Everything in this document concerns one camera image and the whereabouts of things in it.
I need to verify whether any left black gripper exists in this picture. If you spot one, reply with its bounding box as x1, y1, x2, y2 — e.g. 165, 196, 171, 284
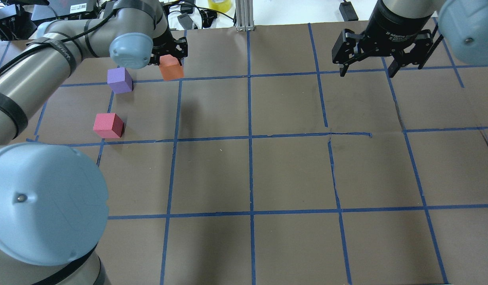
151, 25, 188, 66

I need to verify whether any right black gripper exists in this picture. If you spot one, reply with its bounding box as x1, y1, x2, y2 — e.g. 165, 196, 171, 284
332, 0, 435, 78

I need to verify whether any orange foam block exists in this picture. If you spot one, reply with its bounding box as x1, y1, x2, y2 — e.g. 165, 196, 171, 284
159, 55, 185, 81

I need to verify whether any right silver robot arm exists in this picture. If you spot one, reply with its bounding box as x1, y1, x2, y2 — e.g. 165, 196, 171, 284
331, 0, 488, 78

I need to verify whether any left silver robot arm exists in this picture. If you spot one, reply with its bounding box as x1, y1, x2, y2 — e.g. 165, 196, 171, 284
0, 0, 175, 285

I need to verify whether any black power adapter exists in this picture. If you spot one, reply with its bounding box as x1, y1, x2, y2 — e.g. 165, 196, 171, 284
339, 0, 359, 22

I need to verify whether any yellow tape roll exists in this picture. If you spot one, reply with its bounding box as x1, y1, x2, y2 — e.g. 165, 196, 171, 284
207, 0, 232, 13

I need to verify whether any purple foam block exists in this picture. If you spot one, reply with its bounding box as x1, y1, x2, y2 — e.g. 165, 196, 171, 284
107, 67, 133, 94

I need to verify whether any pink foam block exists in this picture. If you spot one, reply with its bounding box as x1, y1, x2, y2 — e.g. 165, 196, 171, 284
93, 112, 124, 139

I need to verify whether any aluminium frame post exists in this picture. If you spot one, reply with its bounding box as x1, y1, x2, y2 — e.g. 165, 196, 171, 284
234, 0, 255, 31

